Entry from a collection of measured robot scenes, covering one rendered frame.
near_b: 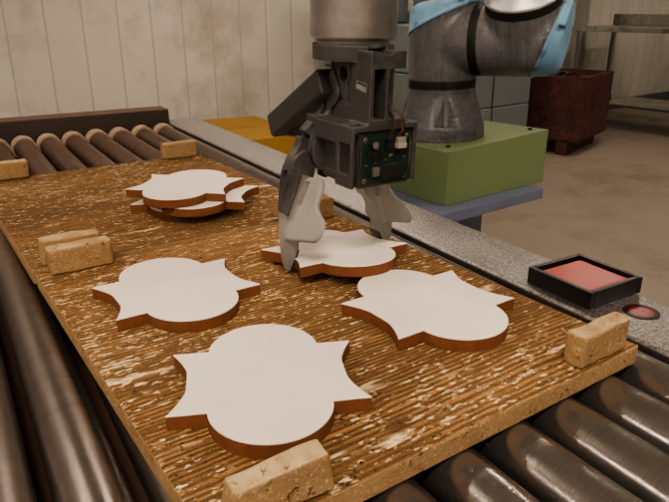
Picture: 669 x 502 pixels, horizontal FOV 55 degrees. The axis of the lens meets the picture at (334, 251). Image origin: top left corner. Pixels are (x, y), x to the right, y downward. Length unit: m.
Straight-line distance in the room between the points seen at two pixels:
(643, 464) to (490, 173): 0.76
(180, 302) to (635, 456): 0.35
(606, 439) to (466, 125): 0.75
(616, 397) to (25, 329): 0.48
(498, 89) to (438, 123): 4.01
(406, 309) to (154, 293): 0.21
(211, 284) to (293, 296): 0.07
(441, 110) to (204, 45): 3.74
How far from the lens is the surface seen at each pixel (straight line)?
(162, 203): 0.77
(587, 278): 0.67
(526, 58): 1.08
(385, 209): 0.65
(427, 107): 1.12
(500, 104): 5.16
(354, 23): 0.55
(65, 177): 1.05
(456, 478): 0.41
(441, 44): 1.11
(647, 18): 7.92
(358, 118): 0.55
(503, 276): 0.69
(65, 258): 0.66
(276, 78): 5.07
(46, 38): 4.39
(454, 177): 1.07
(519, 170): 1.20
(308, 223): 0.58
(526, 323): 0.55
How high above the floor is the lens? 1.18
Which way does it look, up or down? 21 degrees down
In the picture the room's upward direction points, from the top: straight up
